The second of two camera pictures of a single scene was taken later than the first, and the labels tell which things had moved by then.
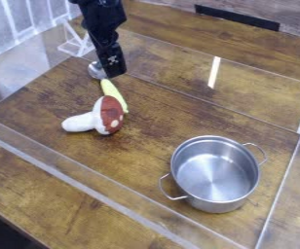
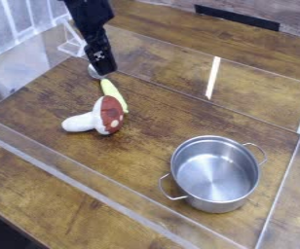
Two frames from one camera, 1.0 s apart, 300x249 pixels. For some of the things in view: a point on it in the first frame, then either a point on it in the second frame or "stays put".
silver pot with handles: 216,171 stays put
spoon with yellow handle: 110,88 stays put
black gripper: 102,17 -> 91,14
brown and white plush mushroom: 105,118 stays put
